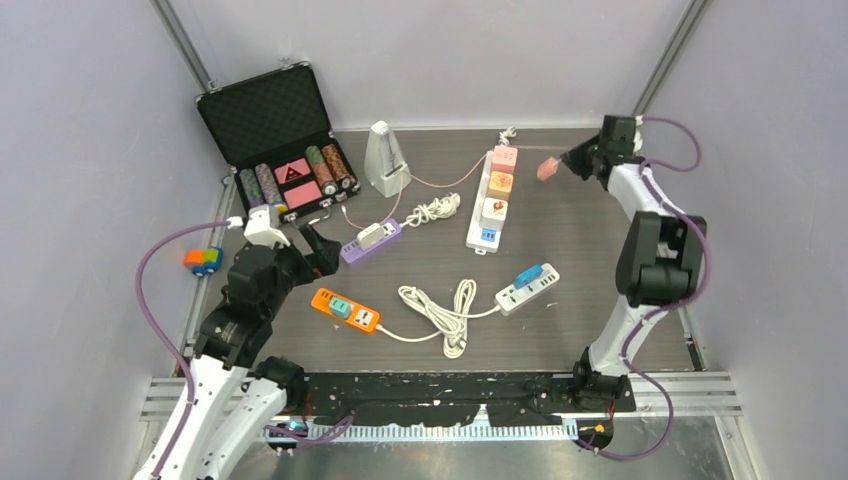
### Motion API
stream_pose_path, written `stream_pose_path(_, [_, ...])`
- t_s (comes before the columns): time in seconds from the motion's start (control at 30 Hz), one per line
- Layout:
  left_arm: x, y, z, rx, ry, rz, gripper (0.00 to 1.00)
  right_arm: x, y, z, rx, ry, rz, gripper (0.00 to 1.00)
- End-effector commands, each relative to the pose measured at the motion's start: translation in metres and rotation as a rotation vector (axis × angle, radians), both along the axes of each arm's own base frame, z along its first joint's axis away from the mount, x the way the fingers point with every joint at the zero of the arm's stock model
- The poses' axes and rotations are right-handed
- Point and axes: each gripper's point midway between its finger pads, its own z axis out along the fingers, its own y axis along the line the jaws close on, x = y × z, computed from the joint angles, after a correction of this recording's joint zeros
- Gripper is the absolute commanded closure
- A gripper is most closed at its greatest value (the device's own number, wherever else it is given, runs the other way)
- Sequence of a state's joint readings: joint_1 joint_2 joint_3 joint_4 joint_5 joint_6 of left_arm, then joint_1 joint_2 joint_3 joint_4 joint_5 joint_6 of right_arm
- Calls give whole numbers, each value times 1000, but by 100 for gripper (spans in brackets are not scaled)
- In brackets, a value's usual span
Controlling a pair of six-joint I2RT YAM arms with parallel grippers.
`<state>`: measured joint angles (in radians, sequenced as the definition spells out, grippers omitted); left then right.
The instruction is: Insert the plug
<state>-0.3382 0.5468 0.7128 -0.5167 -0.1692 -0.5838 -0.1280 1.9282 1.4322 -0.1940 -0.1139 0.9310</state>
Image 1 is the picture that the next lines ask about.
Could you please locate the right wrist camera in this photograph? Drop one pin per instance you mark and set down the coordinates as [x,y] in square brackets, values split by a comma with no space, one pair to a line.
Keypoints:
[637,137]

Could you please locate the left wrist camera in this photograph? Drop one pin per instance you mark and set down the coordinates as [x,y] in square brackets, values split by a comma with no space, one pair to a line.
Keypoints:
[261,227]

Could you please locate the blue charger adapter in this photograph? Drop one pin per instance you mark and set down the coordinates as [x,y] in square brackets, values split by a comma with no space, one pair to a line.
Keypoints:
[526,277]

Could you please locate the purple power strip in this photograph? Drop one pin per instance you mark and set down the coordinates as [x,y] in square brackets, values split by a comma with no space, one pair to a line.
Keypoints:
[351,252]

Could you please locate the white adapter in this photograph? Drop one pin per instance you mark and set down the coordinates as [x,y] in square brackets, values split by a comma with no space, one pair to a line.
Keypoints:
[370,236]

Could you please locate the long white colourful power strip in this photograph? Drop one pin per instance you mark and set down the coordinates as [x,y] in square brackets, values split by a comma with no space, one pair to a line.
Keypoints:
[480,240]

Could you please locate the white cube socket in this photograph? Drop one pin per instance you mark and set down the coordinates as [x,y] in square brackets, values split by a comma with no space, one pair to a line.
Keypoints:
[493,213]

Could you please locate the orange power strip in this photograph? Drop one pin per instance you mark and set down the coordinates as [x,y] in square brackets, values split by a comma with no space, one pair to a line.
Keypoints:
[363,319]

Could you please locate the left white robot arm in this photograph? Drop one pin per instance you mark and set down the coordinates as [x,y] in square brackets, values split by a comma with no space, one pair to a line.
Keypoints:
[229,397]

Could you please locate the tan dragon cube socket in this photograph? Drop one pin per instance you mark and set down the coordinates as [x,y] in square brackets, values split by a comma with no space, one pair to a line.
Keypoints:
[500,185]

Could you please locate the salmon pink charger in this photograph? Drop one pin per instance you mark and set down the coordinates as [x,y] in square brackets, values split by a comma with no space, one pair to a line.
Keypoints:
[548,168]

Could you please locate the white metronome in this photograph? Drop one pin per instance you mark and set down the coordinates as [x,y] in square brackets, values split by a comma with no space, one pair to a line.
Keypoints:
[386,169]

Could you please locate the pink cube socket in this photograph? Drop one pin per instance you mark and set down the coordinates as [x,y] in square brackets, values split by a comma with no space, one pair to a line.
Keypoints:
[504,159]

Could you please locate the white grey power strip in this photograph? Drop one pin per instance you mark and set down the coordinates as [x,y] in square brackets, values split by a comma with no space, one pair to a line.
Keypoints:
[509,299]

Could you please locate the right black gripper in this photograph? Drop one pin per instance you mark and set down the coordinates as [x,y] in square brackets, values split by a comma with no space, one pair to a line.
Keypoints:
[574,158]

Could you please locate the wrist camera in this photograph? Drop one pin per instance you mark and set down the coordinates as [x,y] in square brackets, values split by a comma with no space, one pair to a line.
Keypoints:
[637,137]
[261,227]

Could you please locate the orange blue toy car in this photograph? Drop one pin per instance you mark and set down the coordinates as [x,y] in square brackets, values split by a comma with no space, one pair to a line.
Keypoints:
[202,262]

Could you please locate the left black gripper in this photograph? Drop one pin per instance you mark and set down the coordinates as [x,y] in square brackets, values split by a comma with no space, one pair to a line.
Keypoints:
[321,261]

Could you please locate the black poker chip case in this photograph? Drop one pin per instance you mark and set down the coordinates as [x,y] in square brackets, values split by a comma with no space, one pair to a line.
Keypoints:
[274,131]

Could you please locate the teal charger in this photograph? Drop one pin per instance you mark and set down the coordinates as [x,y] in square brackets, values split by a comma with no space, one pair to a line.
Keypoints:
[340,308]

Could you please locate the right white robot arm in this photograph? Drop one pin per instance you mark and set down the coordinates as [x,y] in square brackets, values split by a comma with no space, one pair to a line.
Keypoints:
[659,267]

